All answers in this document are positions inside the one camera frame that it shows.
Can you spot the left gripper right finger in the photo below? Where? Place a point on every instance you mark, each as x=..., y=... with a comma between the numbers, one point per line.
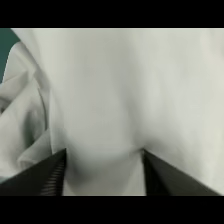
x=166, y=181

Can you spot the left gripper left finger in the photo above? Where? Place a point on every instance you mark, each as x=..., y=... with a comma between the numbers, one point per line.
x=40, y=180

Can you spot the white shirt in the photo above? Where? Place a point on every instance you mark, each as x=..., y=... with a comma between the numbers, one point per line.
x=116, y=93

